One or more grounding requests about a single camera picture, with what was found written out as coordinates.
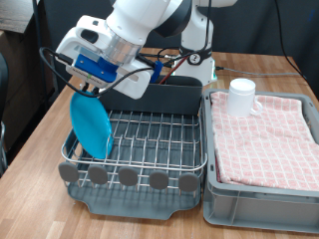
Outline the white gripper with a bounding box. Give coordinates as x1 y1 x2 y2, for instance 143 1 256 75
55 14 156 101

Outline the blue plastic plate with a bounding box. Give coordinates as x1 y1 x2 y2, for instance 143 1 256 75
69 91 114 159

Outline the red wooden spoon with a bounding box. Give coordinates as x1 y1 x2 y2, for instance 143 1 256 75
159 54 189 85

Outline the brown cardboard box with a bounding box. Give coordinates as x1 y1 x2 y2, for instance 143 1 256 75
0 29 56 153

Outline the black metal pole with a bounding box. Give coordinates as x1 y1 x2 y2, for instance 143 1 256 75
31 0 51 113

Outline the black chair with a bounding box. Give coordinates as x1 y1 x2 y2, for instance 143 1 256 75
0 52 10 177

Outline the dark grey cutlery holder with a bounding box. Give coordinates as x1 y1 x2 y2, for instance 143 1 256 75
99 75 203 117

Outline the wooden shelf board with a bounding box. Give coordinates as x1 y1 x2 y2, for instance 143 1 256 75
0 0 42 35

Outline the grey plastic drain tray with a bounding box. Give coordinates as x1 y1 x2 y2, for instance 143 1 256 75
60 89 205 221

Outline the white plastic mug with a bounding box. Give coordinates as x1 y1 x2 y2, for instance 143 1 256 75
225 78 264 118

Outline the pink checkered towel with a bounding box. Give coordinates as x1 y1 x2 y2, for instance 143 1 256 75
209 91 319 192

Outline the grey plastic crate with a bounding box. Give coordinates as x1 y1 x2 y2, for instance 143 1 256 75
201 88 319 234

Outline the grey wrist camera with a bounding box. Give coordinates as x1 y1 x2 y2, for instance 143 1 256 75
65 64 118 90

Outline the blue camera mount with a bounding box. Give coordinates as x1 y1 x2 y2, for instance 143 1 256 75
73 53 120 84

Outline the black camera cable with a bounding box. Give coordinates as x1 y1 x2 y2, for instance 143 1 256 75
39 46 158 99

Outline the blue cable clip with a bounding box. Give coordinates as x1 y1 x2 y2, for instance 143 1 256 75
149 60 163 84

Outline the black power cable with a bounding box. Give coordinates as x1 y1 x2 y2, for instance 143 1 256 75
138 46 182 69

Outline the metal wire dish rack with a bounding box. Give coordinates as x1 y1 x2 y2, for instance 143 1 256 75
58 88 208 200

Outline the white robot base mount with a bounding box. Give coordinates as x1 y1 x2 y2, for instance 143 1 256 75
171 54 218 87

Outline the thin black hanging cable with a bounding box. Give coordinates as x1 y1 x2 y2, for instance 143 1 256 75
272 0 308 83

